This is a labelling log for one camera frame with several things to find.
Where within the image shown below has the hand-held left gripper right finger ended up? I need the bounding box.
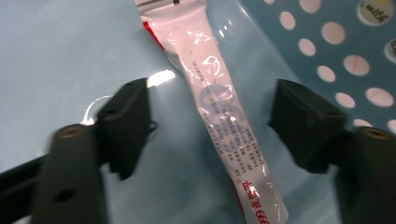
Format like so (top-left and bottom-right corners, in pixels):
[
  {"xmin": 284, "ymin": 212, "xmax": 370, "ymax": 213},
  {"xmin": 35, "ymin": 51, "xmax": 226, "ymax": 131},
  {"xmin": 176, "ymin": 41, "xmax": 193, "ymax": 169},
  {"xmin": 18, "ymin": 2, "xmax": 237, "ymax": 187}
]
[{"xmin": 267, "ymin": 78, "xmax": 396, "ymax": 224}]

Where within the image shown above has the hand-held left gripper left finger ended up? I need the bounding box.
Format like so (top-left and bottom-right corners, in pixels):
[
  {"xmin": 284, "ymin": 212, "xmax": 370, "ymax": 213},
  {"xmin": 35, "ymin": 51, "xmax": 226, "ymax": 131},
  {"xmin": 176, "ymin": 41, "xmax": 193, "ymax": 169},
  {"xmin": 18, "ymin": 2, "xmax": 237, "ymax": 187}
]
[{"xmin": 31, "ymin": 77, "xmax": 158, "ymax": 224}]

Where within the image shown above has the white ointment tube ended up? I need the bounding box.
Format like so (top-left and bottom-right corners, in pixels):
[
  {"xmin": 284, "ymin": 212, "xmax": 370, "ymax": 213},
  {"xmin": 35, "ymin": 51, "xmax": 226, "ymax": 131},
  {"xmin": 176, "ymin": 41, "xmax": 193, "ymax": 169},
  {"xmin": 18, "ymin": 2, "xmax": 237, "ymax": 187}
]
[{"xmin": 134, "ymin": 0, "xmax": 290, "ymax": 224}]

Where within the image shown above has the blue plastic basket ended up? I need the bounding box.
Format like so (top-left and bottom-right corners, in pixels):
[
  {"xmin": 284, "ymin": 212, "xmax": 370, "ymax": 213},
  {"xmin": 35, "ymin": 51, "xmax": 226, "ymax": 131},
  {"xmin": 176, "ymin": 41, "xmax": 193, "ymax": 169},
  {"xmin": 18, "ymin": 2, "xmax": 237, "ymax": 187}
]
[{"xmin": 0, "ymin": 0, "xmax": 396, "ymax": 224}]

